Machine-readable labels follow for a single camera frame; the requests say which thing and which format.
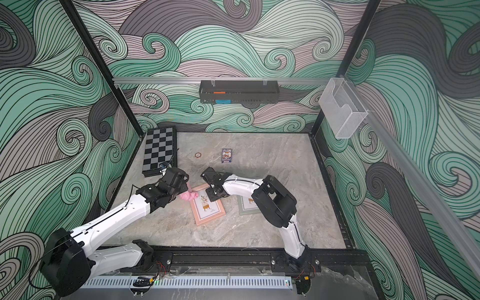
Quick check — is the aluminium rail back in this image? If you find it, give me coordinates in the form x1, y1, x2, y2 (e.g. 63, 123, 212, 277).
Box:
112, 76, 330, 86

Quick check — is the black corner frame post right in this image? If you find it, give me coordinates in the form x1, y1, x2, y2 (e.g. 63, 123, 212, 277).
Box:
309, 0, 382, 136

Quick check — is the black corner frame post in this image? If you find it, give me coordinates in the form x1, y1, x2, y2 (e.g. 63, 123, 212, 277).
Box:
59, 0, 144, 137
309, 0, 382, 136

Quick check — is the pink picture frame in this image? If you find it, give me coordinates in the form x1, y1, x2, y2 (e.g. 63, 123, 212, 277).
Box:
190, 184, 226, 226

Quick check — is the clear acrylic wall box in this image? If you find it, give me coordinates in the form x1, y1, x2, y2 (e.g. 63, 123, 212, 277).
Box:
319, 77, 368, 140

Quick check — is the white slotted cable duct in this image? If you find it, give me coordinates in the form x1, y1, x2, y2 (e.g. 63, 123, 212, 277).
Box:
82, 275, 293, 290

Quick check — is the black white chessboard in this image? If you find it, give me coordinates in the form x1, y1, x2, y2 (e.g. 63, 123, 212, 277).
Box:
142, 126, 178, 177

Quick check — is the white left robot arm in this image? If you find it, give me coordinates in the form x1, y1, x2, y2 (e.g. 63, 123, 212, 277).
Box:
39, 167, 189, 297

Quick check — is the black corner frame post left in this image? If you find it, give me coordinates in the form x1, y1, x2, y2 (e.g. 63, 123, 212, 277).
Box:
59, 0, 144, 137

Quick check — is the black wall shelf tray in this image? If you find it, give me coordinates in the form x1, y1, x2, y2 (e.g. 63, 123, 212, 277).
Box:
199, 81, 280, 108

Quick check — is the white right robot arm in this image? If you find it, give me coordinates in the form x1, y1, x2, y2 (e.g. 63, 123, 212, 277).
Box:
201, 167, 307, 260

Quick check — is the aluminium rail right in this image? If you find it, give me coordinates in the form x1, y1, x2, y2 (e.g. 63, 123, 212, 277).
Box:
345, 79, 480, 278

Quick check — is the pink cloth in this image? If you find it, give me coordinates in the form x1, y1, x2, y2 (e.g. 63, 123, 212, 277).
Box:
179, 183, 198, 201

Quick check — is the green picture frame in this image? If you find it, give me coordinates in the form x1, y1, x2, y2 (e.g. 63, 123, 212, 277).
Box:
237, 196, 261, 215

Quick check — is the aluminium rail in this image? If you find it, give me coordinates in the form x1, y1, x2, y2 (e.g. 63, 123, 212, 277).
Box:
345, 79, 480, 278
112, 76, 330, 86

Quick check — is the blue playing cards box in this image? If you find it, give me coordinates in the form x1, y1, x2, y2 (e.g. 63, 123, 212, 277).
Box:
221, 148, 233, 163

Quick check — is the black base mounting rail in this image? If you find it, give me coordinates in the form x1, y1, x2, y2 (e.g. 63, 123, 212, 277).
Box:
69, 247, 372, 274

